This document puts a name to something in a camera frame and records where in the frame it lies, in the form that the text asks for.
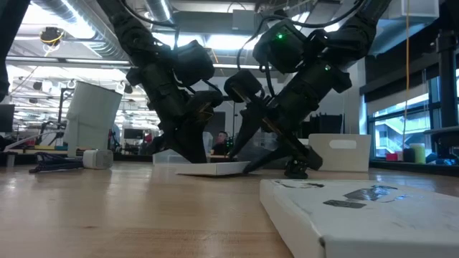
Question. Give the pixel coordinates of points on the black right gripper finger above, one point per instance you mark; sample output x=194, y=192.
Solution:
x=249, y=129
x=294, y=152

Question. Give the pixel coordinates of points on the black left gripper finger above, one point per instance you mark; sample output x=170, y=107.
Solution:
x=181, y=145
x=199, y=139

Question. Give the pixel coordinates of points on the white printed product box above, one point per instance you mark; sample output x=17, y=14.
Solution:
x=358, y=222
x=211, y=168

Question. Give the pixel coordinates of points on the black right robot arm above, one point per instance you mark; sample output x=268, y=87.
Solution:
x=358, y=32

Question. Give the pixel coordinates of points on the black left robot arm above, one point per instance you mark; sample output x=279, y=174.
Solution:
x=143, y=39

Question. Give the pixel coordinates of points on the white plastic bin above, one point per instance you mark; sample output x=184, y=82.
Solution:
x=340, y=157

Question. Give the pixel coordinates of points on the person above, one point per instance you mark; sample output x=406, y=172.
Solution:
x=220, y=143

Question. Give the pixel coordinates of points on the black storage rack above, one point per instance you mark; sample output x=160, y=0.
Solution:
x=326, y=125

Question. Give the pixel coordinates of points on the tall translucent white container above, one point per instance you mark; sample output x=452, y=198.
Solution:
x=93, y=118

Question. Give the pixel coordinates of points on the red small container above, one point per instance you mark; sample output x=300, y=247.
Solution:
x=391, y=157

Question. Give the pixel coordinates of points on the dark cylinder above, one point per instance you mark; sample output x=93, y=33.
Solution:
x=409, y=155

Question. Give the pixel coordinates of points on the green cylinder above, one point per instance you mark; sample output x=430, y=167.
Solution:
x=417, y=153

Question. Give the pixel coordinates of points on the black pole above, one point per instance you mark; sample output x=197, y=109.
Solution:
x=448, y=71

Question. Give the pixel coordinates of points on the black monitor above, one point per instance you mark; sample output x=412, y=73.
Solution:
x=6, y=118

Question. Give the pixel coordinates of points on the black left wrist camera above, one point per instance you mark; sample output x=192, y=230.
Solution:
x=193, y=62

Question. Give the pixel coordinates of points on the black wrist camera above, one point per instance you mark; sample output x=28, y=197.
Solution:
x=193, y=62
x=242, y=86

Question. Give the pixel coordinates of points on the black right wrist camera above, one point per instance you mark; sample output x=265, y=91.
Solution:
x=242, y=86

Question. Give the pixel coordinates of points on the silver ceiling duct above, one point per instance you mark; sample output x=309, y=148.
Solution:
x=89, y=25

